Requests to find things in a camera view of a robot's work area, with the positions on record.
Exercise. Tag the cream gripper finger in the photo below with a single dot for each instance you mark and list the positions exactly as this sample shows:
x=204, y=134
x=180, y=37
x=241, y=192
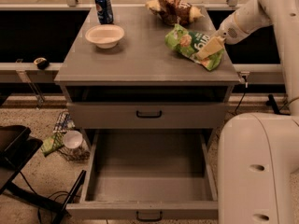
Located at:
x=214, y=44

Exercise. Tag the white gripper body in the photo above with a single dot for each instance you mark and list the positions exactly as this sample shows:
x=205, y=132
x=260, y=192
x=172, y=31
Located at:
x=228, y=29

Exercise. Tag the green rice chip bag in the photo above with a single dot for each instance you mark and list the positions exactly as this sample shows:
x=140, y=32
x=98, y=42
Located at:
x=188, y=43

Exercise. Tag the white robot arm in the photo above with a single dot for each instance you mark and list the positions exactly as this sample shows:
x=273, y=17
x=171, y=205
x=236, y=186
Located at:
x=257, y=152

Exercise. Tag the brown crumpled snack bag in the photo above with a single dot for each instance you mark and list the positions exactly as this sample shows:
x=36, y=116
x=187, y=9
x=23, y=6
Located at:
x=173, y=12

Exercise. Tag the grey drawer cabinet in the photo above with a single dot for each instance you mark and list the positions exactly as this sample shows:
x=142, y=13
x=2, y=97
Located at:
x=141, y=69

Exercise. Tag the closed grey upper drawer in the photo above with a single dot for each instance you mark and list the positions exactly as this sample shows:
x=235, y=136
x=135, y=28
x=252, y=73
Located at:
x=147, y=116

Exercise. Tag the open grey middle drawer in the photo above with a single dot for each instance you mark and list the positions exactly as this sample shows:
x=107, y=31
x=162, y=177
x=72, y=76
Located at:
x=148, y=175

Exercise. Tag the green bag on floor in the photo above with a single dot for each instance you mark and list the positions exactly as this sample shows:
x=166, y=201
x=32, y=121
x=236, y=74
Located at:
x=52, y=143

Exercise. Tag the black stand leg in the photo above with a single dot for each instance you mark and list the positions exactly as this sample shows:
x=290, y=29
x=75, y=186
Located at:
x=273, y=104

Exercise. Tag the blue soda can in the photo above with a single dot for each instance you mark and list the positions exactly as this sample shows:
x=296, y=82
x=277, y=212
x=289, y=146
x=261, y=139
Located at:
x=104, y=11

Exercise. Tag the striped packet on floor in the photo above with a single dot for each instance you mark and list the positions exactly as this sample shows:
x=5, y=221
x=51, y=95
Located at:
x=63, y=123

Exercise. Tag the white cup in basket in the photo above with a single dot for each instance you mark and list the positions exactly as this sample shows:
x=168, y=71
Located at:
x=73, y=139

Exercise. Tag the small black yellow device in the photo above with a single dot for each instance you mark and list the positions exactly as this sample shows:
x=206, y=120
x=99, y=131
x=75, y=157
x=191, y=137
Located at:
x=41, y=63

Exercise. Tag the wall power outlet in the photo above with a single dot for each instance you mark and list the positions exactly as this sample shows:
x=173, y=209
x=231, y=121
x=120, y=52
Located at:
x=244, y=78

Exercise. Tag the wire waste basket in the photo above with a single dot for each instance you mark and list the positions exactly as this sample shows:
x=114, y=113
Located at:
x=79, y=154

